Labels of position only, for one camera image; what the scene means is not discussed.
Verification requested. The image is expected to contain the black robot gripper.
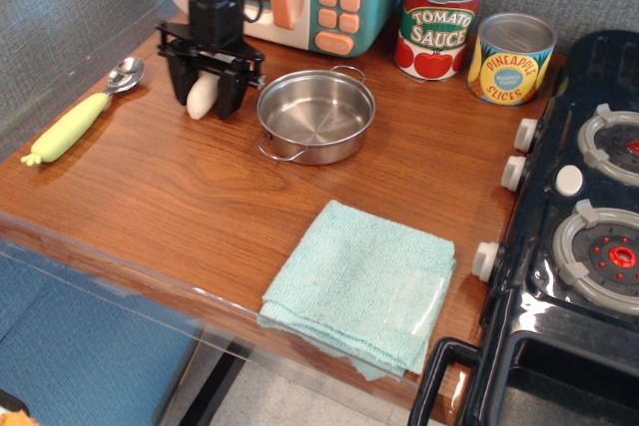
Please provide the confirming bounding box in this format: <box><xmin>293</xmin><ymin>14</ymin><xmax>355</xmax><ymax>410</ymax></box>
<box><xmin>157</xmin><ymin>0</ymin><xmax>265</xmax><ymax>120</ymax></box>

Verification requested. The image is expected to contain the red and white plush mushroom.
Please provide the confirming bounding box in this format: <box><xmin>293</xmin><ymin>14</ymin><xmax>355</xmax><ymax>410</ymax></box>
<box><xmin>186</xmin><ymin>72</ymin><xmax>219</xmax><ymax>121</ymax></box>

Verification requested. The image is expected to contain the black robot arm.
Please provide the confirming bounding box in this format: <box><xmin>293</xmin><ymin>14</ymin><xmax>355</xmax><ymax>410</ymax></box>
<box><xmin>158</xmin><ymin>0</ymin><xmax>265</xmax><ymax>120</ymax></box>

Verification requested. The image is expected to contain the small steel pot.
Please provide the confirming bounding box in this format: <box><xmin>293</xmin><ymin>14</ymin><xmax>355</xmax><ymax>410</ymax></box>
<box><xmin>257</xmin><ymin>65</ymin><xmax>376</xmax><ymax>166</ymax></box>

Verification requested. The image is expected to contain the tomato sauce can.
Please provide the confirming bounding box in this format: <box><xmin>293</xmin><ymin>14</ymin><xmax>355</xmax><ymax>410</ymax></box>
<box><xmin>394</xmin><ymin>0</ymin><xmax>480</xmax><ymax>81</ymax></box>

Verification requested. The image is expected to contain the light blue folded cloth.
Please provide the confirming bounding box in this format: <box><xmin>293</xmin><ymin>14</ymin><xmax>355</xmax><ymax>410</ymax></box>
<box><xmin>258</xmin><ymin>201</ymin><xmax>456</xmax><ymax>381</ymax></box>

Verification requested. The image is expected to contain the pineapple slices can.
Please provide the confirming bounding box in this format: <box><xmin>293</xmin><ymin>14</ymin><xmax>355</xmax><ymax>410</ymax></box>
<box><xmin>467</xmin><ymin>12</ymin><xmax>557</xmax><ymax>106</ymax></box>

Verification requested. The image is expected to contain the black toy stove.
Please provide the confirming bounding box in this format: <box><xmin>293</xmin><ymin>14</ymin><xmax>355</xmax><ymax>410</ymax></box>
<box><xmin>409</xmin><ymin>30</ymin><xmax>638</xmax><ymax>425</ymax></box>

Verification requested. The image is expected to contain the spoon with green handle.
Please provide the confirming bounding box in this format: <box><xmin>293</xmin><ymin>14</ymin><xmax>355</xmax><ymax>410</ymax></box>
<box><xmin>21</xmin><ymin>57</ymin><xmax>145</xmax><ymax>167</ymax></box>

